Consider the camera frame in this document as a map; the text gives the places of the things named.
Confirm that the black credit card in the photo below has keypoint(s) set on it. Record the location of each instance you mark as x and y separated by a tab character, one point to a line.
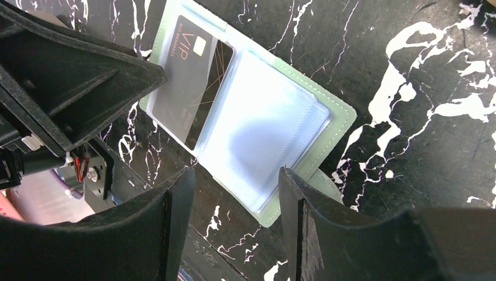
195	64

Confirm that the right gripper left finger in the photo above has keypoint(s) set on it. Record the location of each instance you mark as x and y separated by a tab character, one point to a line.
139	239

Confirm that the mint green card holder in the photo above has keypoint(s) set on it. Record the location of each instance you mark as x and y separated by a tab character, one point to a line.
266	115

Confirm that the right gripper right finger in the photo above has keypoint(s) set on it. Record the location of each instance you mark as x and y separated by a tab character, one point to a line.
326	240

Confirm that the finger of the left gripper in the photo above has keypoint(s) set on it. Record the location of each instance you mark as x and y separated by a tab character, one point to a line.
62	86

